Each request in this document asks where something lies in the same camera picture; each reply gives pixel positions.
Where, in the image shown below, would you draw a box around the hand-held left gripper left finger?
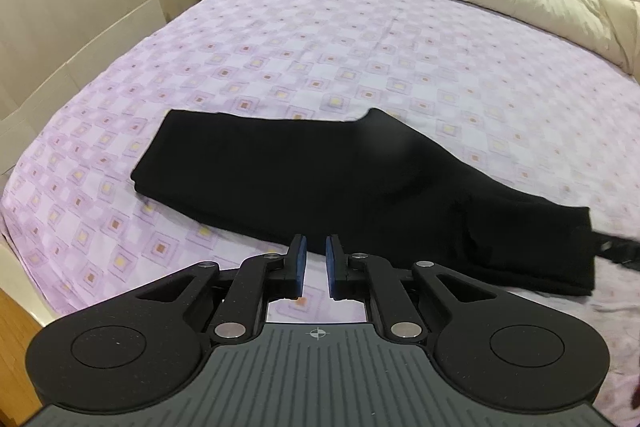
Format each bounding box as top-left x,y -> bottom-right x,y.
99,234 -> 307,341

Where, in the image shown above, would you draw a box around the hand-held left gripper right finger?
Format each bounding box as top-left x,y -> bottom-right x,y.
325,234 -> 537,340

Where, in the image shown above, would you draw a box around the black pants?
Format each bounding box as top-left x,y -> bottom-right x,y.
131,107 -> 599,297

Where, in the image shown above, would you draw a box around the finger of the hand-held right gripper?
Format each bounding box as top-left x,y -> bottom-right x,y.
592,232 -> 640,275

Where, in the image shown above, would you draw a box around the cream bed frame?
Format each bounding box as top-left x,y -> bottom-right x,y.
0,227 -> 57,326

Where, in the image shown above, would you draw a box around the purple patterned bed sheet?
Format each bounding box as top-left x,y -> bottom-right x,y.
0,0 -> 640,403

